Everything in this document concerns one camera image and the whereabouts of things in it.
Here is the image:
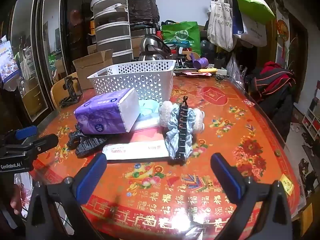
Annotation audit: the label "black phone stand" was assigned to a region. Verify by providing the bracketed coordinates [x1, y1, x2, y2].
[59, 76, 83, 107]

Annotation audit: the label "white hanging bag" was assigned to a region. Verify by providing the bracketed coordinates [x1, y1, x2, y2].
[232, 5, 267, 47]

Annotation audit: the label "person's left hand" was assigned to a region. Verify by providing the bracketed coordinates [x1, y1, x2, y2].
[10, 185, 23, 215]

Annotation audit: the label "pink flat packet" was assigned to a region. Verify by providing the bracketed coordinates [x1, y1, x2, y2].
[130, 127, 166, 143]

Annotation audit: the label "light blue packet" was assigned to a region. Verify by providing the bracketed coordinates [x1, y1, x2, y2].
[138, 100, 161, 123]

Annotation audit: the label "clear plastic bag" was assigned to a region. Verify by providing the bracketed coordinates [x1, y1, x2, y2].
[226, 54, 245, 81]

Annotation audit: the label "lit screen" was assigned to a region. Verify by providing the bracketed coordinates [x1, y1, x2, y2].
[0, 40, 21, 83]

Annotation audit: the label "black hair claw clip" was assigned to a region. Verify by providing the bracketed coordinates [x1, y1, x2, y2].
[174, 96, 190, 161]

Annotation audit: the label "purple tissue pack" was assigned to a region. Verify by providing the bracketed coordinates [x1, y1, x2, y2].
[74, 87, 141, 134]

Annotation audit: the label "yellow sticker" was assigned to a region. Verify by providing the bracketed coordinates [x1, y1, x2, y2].
[279, 174, 294, 196]

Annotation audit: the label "green hanging bag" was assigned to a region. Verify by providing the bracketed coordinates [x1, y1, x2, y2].
[226, 0, 275, 25]

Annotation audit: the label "purple plastic cup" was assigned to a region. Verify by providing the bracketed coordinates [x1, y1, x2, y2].
[190, 52, 209, 70]

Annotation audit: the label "pink papers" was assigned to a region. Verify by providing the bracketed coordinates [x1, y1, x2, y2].
[182, 71, 218, 77]

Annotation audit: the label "white flat packet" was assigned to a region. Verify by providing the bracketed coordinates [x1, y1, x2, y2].
[102, 140, 170, 160]

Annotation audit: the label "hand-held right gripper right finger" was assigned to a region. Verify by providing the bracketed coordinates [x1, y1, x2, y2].
[210, 153, 293, 240]

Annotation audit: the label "stacked plastic drawer unit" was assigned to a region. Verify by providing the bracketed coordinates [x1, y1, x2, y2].
[90, 0, 133, 64]

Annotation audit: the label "wooden chair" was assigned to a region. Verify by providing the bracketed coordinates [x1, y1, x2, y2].
[51, 72, 83, 109]

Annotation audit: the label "green tote bag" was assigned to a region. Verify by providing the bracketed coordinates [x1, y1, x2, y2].
[161, 21, 201, 55]

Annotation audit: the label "dark grey knit socks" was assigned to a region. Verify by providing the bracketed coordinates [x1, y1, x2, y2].
[67, 123, 108, 158]

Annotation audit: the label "white perforated plastic basket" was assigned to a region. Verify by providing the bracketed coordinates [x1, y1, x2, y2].
[87, 59, 177, 103]

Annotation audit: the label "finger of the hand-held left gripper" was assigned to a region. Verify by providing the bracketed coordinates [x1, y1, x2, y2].
[21, 133, 59, 156]
[14, 125, 38, 139]

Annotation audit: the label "steel kettle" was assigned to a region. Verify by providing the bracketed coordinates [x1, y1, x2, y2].
[138, 28, 172, 61]

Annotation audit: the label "dark brown bag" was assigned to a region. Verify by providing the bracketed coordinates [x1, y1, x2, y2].
[127, 0, 160, 23]

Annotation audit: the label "mirrored wardrobe door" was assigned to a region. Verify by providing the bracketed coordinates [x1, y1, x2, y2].
[10, 0, 63, 122]

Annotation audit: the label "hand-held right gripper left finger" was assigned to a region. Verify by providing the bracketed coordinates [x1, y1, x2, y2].
[25, 152, 108, 240]

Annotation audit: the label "round wall ornament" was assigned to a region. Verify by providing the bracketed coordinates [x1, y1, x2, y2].
[276, 19, 290, 43]

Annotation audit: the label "red and black jacket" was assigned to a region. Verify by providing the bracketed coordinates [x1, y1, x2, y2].
[246, 61, 297, 133]

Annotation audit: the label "open cardboard box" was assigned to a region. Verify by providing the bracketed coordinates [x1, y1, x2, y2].
[72, 49, 114, 90]

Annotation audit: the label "light blue scrunchie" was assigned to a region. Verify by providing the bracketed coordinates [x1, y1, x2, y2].
[166, 105, 197, 161]

